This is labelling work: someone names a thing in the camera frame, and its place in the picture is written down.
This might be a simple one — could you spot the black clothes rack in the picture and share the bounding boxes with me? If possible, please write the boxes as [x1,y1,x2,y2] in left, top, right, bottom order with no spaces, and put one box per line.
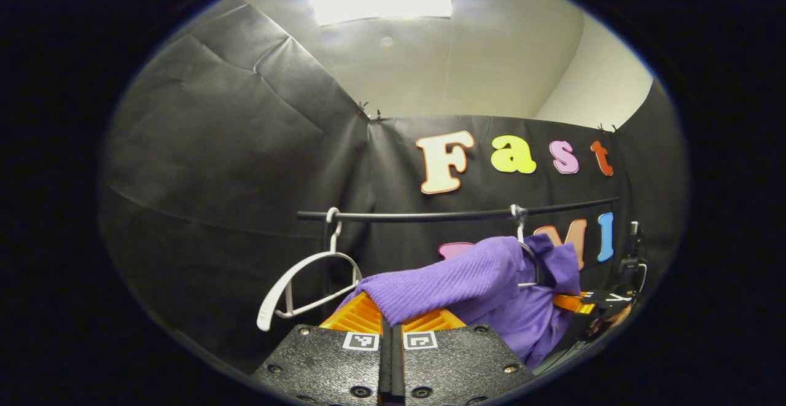
[297,197,620,308]

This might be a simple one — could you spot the black backdrop cloth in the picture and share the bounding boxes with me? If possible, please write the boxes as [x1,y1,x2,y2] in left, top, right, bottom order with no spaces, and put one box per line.
[98,0,688,373]

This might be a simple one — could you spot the ceiling light panel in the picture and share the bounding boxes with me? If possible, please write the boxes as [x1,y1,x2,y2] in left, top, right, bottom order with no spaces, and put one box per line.
[309,0,454,27]

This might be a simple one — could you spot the white clothes hanger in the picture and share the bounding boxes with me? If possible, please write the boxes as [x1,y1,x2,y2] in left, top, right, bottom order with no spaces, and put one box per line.
[510,205,545,289]
[257,208,364,332]

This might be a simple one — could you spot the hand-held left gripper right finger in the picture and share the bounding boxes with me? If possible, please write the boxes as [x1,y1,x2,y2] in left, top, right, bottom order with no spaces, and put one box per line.
[393,306,539,406]

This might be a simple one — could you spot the purple shirt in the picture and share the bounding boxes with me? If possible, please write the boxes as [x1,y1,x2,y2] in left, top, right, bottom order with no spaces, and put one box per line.
[337,234,583,371]

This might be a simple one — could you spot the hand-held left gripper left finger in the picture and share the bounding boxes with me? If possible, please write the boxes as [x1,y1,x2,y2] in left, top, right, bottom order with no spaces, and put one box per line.
[252,291,392,406]

